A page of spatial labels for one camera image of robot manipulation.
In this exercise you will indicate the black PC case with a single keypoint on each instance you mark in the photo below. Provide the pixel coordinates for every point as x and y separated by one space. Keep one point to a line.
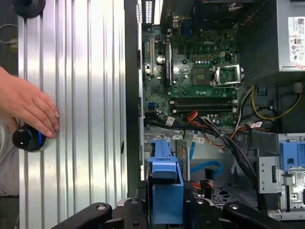
132 95

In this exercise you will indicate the grey power supply unit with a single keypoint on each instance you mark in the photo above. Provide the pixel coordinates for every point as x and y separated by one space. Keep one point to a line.
283 35

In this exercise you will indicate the person's bare hand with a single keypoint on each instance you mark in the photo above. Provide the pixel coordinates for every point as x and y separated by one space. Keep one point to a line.
26 102

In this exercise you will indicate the black round knob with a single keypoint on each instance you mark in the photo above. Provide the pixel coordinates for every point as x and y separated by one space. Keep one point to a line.
29 9

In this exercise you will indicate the person's grey shirt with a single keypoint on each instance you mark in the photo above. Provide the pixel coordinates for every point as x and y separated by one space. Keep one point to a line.
8 171

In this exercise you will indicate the hard disk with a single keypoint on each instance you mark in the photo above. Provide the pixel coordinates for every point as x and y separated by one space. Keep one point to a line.
166 205

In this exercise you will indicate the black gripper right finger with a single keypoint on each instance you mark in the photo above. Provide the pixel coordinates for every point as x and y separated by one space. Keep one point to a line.
205 214

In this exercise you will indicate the silver drive cage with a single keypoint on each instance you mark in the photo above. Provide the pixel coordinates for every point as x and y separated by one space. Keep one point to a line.
267 176

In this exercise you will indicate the metal socket cover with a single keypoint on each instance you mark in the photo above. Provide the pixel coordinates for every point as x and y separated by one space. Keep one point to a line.
226 67

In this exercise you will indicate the blue plastic latch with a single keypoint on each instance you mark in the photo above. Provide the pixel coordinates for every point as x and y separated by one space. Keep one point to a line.
288 152

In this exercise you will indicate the CPU socket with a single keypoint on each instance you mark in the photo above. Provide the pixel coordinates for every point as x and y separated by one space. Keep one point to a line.
201 76

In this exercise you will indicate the white expansion slot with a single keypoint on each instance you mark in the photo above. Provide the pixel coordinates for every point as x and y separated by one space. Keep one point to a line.
150 57

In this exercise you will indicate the black RAM slot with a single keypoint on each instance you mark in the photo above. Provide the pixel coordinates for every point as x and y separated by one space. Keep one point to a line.
202 98
202 110
202 107
202 102

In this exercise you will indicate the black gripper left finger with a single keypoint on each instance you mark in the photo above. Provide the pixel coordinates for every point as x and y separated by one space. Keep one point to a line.
102 214

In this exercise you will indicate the perforated silver disk bay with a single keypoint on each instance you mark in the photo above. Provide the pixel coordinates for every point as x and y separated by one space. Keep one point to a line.
226 193

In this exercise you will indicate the silver coin cell battery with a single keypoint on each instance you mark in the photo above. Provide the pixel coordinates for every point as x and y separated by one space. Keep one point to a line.
161 59

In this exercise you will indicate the green motherboard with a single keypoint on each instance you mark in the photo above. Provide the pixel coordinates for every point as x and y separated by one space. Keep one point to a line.
190 62

